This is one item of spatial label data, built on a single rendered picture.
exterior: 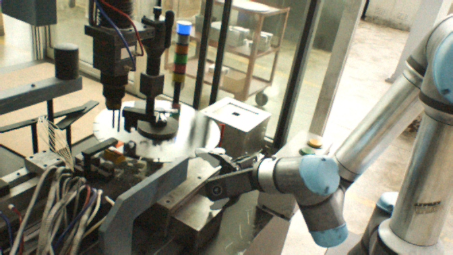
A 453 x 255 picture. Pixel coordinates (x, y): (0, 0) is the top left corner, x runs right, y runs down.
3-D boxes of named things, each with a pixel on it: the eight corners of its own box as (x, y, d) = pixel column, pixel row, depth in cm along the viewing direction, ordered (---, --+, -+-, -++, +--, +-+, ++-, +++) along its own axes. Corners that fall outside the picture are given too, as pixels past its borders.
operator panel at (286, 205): (291, 166, 136) (302, 129, 129) (321, 179, 132) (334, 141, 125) (255, 206, 114) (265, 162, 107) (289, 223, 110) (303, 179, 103)
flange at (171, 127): (174, 140, 100) (175, 131, 98) (131, 133, 100) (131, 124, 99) (183, 121, 109) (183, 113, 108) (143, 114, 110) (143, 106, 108)
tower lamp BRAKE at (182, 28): (181, 29, 126) (183, 19, 125) (193, 33, 124) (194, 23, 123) (172, 31, 122) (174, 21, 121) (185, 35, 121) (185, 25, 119)
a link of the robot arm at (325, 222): (352, 214, 86) (336, 172, 83) (350, 249, 76) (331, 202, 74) (318, 220, 90) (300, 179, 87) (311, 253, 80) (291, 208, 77)
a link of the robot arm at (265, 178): (277, 199, 79) (267, 160, 78) (259, 199, 82) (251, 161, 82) (298, 186, 84) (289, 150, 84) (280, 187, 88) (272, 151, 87)
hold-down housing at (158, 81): (153, 89, 96) (159, 4, 86) (166, 96, 93) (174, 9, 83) (135, 93, 92) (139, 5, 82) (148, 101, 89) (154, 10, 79)
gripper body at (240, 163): (245, 185, 97) (285, 185, 88) (222, 197, 91) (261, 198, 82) (238, 155, 96) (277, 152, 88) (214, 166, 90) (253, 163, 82)
